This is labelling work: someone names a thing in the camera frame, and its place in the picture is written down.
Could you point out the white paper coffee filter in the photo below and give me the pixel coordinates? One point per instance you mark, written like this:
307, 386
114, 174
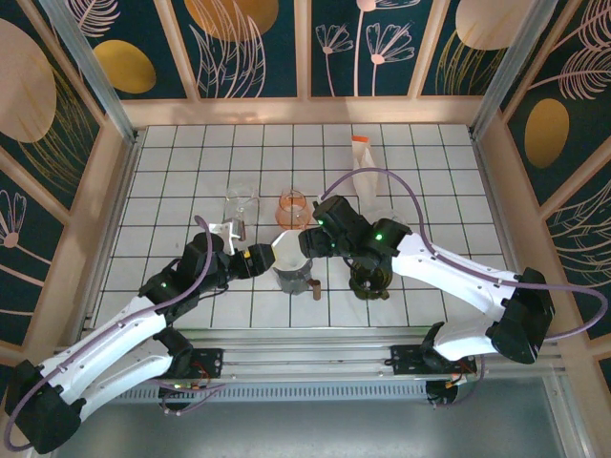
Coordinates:
288, 250

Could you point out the orange translucent cup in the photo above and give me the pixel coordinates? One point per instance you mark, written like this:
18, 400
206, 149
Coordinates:
291, 214

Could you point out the orange white filter pack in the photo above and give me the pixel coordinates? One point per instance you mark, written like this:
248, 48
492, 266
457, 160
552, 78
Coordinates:
365, 186

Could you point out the dark green dripper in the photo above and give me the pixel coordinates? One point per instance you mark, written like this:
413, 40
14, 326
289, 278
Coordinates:
367, 286

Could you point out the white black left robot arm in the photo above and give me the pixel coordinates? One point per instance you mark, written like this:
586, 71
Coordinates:
95, 341

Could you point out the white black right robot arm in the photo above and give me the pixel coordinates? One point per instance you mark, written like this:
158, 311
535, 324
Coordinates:
453, 276

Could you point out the perforated metal strip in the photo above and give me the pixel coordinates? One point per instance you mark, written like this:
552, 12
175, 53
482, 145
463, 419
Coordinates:
310, 392

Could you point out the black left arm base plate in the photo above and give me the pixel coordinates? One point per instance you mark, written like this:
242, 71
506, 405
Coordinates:
210, 362

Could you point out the aluminium side rail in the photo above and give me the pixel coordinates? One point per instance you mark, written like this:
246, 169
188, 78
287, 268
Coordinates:
114, 229
500, 229

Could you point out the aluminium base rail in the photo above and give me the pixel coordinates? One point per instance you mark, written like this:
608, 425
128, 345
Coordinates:
305, 355

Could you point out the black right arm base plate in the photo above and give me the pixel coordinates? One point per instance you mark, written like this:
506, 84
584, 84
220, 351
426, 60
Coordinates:
406, 360

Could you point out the aluminium frame post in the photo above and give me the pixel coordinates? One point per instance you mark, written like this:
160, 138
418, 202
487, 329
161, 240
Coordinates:
91, 67
512, 67

